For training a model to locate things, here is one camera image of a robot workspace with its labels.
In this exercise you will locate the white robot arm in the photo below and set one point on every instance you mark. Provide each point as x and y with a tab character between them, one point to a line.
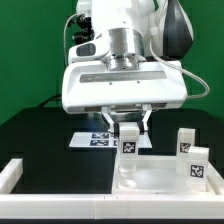
165	28

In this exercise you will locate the white tag base sheet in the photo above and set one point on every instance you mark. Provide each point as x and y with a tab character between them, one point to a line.
94	140

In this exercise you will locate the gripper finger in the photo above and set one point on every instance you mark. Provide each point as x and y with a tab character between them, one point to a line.
146	112
113	127

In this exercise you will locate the white U-shaped obstacle fence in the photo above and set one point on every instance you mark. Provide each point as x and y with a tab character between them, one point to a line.
101	206

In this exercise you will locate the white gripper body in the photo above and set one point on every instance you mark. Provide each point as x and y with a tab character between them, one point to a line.
111	72

